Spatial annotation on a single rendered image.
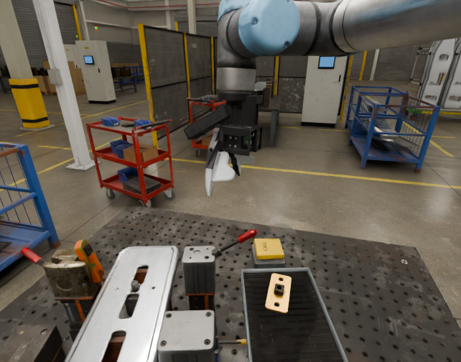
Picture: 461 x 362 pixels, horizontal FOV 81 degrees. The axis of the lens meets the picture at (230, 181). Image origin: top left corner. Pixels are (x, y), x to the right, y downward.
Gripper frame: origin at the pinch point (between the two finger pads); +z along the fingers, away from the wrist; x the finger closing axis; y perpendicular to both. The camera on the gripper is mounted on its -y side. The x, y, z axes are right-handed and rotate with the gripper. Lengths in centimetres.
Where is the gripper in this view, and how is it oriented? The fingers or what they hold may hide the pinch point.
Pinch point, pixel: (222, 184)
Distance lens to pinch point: 60.6
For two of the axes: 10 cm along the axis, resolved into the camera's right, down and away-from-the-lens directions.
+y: 9.0, 1.9, -3.9
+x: 4.3, -3.0, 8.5
